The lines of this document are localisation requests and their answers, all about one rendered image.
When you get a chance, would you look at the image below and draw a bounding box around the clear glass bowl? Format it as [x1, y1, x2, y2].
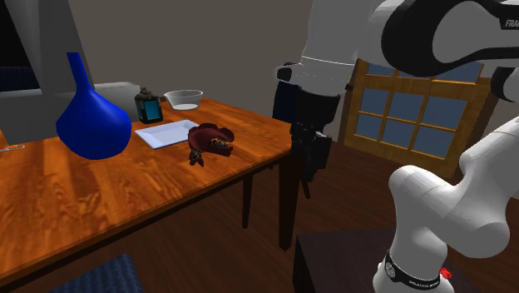
[163, 89, 205, 112]

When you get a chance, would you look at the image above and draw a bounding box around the wooden framed window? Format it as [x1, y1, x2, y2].
[336, 57, 501, 181]

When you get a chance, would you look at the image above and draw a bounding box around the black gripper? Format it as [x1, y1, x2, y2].
[289, 89, 342, 201]

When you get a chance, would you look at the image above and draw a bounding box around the wooden table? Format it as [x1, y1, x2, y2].
[0, 96, 303, 290]

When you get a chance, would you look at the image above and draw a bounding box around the dark red creature figure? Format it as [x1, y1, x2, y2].
[187, 122, 236, 168]

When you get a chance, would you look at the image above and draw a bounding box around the dark lantern with blue panel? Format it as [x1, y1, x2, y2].
[134, 87, 165, 125]

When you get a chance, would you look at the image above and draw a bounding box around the blue cushioned seat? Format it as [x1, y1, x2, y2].
[48, 253, 145, 293]

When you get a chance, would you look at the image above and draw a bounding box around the white rectangular plate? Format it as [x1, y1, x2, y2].
[134, 119, 200, 151]

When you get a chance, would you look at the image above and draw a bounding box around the blue long-necked vase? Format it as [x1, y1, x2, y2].
[55, 52, 133, 161]

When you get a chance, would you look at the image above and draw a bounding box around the dark robot stand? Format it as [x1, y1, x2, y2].
[291, 226, 483, 293]

